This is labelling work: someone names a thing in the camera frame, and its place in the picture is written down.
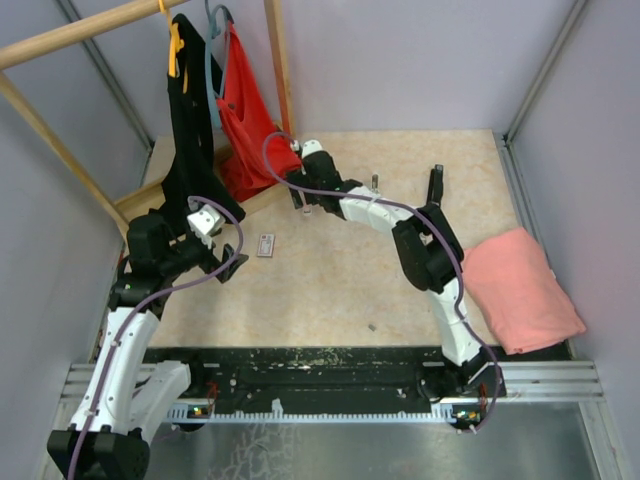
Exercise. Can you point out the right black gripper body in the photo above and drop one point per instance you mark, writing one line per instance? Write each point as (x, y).
(299, 179)

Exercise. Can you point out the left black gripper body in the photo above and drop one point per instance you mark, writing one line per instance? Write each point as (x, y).
(190, 252)

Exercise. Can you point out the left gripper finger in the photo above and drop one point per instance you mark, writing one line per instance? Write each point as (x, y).
(225, 271)
(233, 259)

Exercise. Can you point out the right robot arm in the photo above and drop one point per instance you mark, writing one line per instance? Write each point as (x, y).
(430, 257)

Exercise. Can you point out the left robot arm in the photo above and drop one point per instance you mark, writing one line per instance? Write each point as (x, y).
(110, 434)

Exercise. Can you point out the left red staple box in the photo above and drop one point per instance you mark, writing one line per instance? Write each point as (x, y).
(266, 246)

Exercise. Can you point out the red hanging garment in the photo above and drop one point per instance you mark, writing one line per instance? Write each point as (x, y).
(240, 112)

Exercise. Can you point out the black hanging garment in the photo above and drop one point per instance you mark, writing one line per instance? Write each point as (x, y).
(191, 172)

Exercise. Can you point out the yellow clothes hanger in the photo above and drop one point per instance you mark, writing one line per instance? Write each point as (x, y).
(176, 44)

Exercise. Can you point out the pink folded towel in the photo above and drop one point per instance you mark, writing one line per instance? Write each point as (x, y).
(523, 305)

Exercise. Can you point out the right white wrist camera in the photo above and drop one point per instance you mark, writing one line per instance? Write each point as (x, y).
(310, 147)

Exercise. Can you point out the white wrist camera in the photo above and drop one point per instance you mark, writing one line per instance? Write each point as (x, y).
(310, 147)
(205, 224)

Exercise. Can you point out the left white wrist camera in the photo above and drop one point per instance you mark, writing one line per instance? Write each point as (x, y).
(205, 224)

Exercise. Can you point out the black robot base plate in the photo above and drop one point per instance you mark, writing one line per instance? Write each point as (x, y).
(311, 380)

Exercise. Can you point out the aluminium frame rail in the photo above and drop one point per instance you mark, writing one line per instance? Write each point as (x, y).
(524, 382)

